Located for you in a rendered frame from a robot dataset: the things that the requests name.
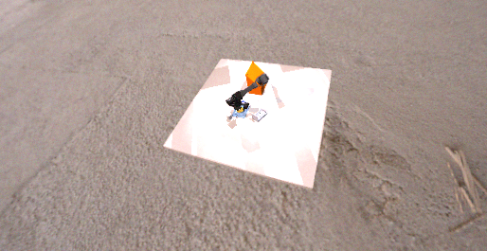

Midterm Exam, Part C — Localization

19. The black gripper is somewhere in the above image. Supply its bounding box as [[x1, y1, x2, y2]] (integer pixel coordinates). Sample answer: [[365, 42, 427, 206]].
[[228, 100, 249, 111]]

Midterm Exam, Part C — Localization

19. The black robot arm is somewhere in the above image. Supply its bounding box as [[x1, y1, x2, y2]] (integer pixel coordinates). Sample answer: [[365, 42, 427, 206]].
[[225, 72, 270, 111]]

